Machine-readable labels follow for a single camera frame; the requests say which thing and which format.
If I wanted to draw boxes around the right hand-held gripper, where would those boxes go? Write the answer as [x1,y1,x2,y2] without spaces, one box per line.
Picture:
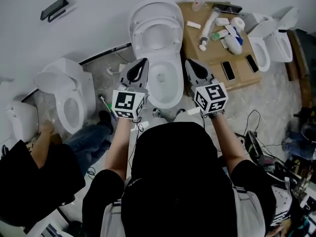
[185,58,228,115]

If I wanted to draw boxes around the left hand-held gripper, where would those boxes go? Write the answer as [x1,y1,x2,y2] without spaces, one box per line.
[111,57,151,120]

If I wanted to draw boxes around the person's right forearm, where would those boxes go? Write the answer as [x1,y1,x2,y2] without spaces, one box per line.
[208,112,250,176]

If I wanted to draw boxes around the person's left forearm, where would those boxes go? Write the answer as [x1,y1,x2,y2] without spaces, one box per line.
[105,117,136,182]

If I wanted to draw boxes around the white toilet paper roll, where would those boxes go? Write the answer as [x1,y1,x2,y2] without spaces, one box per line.
[230,16,246,31]

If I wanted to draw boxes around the black smartphone left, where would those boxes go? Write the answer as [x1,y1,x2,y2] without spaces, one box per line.
[221,60,236,81]

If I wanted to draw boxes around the black smartphone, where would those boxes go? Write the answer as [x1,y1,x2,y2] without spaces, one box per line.
[221,60,236,81]
[245,54,260,74]

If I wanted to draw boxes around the large cardboard box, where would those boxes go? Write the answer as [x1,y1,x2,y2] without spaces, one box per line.
[177,0,262,92]

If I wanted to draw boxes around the person's white trousers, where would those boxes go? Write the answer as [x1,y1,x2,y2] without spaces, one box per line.
[170,110,198,125]

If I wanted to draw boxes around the green capped white bottle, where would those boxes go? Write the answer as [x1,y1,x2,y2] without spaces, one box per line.
[209,29,229,41]

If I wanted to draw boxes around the white sealant tube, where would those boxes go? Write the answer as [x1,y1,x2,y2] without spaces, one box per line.
[198,10,221,52]

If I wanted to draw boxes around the white soap bar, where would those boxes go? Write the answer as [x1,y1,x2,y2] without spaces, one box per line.
[186,20,201,30]

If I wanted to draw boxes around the blue and white packet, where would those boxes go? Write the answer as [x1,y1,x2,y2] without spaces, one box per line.
[224,24,244,46]

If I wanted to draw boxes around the small white box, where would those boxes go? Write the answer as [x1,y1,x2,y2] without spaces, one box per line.
[215,17,230,27]

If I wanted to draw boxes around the clear plastic bottle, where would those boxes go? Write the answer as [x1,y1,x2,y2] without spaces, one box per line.
[192,0,207,12]

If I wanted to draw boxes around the black metal holder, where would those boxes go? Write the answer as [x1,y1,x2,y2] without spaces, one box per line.
[212,2,243,15]

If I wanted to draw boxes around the wooden bench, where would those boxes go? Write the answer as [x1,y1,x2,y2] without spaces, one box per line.
[286,28,312,110]

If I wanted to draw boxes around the person's black shirt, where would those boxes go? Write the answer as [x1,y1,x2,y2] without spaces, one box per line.
[81,121,277,237]

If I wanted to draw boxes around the black round stool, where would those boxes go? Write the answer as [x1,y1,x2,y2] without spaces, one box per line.
[301,122,316,143]

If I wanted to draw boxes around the black wall paper holder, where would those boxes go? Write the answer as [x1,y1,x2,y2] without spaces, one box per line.
[40,0,70,24]

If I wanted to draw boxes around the grey shoulder strap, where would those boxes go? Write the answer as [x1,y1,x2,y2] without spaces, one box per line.
[232,186,267,237]
[100,198,124,237]

